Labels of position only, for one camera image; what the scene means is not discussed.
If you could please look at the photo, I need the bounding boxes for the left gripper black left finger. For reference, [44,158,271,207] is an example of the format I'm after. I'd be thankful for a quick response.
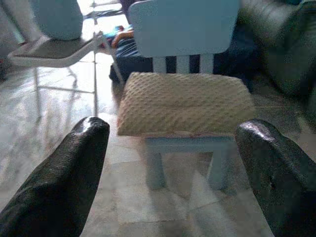
[0,116,110,237]

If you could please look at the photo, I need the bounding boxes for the white folding side table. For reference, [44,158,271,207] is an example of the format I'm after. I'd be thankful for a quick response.
[7,31,124,119]

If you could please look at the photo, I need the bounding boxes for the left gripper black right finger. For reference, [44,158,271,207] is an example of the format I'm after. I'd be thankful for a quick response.
[235,119,316,237]

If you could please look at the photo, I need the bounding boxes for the light blue child chair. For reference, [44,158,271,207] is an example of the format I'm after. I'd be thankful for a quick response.
[127,0,240,191]

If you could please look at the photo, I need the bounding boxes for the dark green leather sofa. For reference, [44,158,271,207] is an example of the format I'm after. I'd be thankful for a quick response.
[236,0,316,131]

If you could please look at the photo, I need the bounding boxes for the cream dotted pillow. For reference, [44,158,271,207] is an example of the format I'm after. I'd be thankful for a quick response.
[116,72,255,136]

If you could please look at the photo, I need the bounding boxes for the dark blue floor mattress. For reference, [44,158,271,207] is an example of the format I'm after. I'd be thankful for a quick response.
[108,41,154,83]

